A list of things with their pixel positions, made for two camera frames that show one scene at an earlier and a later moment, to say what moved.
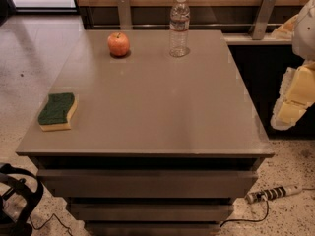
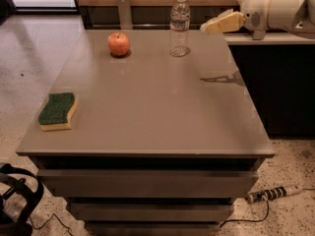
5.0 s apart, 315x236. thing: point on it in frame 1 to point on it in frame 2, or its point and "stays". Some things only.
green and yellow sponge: x=58 y=111 stays
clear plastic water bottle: x=179 y=28 stays
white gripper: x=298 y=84 to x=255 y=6
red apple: x=118 y=43 stays
